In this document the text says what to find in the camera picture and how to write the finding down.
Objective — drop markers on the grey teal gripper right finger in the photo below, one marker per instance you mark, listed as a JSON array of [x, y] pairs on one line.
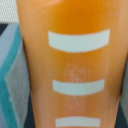
[[122, 118]]

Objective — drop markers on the grey teal gripper left finger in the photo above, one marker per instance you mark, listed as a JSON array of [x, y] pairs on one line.
[[14, 79]]

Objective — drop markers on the woven beige placemat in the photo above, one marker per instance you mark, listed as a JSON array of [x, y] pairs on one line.
[[8, 11]]

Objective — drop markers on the orange toy bread loaf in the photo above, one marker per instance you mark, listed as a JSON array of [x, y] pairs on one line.
[[77, 52]]

